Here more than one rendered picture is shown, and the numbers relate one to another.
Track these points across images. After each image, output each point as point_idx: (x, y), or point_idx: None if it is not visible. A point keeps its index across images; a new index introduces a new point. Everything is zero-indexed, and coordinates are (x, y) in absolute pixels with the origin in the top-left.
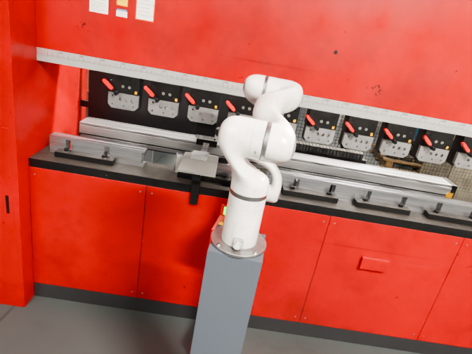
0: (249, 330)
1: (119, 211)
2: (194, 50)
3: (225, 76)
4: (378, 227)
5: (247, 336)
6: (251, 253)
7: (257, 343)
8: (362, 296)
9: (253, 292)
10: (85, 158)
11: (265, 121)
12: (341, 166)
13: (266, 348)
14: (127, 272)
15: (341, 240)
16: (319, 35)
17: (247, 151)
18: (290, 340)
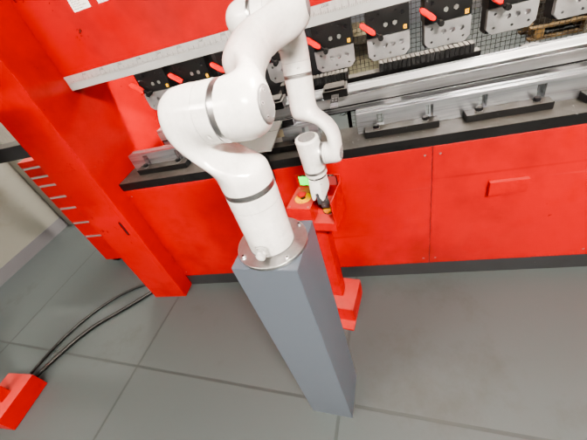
0: (378, 278)
1: (211, 206)
2: (193, 2)
3: None
4: (505, 140)
5: (376, 285)
6: (283, 259)
7: (388, 290)
8: (500, 223)
9: (305, 299)
10: (162, 168)
11: (209, 79)
12: (443, 72)
13: (397, 294)
14: None
15: (454, 170)
16: None
17: (200, 138)
18: (424, 280)
